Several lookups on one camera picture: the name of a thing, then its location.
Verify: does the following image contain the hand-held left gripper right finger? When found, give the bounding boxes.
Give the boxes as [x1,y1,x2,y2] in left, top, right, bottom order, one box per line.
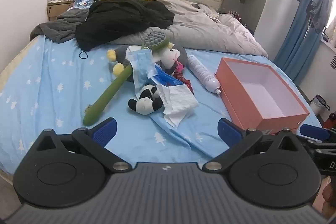
[205,118,303,171]

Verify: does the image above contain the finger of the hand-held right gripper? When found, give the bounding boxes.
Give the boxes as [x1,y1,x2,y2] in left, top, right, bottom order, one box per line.
[300,124,336,151]

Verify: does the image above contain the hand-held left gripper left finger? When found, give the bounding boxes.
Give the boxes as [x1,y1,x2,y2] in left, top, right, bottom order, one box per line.
[35,118,131,171]

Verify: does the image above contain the orange cardboard box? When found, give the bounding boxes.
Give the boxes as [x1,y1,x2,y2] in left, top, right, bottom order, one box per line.
[215,57,310,131]

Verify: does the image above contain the red foil packet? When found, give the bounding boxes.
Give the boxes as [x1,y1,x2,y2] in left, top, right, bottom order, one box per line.
[173,72,195,95]

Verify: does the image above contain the blue plastic bag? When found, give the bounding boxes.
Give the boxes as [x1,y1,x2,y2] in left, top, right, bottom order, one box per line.
[150,64,182,87]

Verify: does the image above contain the red canister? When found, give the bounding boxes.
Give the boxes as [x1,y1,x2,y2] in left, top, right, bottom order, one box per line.
[322,112,336,130]

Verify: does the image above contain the white trash bin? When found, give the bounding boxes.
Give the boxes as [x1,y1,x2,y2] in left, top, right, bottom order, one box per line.
[310,94,330,116]

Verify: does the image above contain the panda plush toy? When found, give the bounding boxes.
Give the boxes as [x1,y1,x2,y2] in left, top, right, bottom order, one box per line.
[128,84,164,116]

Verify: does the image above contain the white paper towel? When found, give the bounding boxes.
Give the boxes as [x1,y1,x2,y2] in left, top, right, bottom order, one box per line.
[157,84,199,128]

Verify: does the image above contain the light blue printed bed sheet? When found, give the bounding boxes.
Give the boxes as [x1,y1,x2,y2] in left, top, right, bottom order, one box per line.
[0,35,322,174]

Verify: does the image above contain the white spray bottle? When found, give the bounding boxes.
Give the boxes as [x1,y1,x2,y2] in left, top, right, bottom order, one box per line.
[187,54,222,95]

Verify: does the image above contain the blue face mask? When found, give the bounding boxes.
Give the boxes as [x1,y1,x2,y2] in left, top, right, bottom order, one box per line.
[126,46,158,98]

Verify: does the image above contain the grey plush toy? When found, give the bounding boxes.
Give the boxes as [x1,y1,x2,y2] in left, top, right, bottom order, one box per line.
[106,42,188,83]

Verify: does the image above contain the blue curtain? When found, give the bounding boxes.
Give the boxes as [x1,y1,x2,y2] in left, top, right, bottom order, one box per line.
[273,0,336,85]

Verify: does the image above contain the light grey duvet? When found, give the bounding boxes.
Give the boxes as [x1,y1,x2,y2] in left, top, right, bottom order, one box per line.
[113,0,269,58]

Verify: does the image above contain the dark grey blanket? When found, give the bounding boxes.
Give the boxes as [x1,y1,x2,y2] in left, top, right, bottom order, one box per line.
[30,7,91,43]

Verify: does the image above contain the black jacket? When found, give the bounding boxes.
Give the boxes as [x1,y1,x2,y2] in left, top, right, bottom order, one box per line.
[76,0,175,52]

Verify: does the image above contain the row of small shelf bottles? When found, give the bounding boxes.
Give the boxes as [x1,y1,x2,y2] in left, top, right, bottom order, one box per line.
[228,9,243,22]

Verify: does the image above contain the hanging grey clothes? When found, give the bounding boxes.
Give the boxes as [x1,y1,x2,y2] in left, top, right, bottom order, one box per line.
[306,0,335,34]

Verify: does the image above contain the blue printed packet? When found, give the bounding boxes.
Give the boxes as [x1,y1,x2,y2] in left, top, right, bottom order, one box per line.
[73,0,95,8]

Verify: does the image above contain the green long-handled bath brush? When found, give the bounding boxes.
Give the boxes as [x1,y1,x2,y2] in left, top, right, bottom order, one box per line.
[83,27,171,126]

